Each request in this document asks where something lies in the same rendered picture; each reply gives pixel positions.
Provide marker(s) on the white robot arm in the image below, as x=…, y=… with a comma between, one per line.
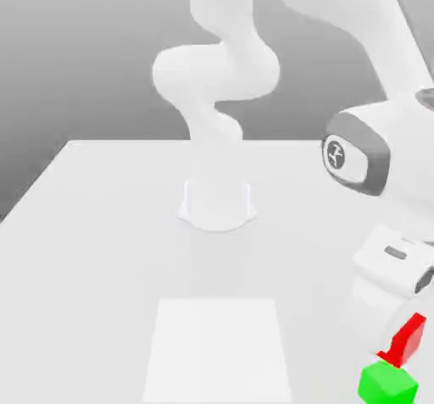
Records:
x=217, y=72

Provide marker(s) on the small green cube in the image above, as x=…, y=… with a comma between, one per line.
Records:
x=383, y=384

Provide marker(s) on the small red cube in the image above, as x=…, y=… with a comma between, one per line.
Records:
x=409, y=339

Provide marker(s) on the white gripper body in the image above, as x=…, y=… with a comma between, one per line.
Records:
x=375, y=309

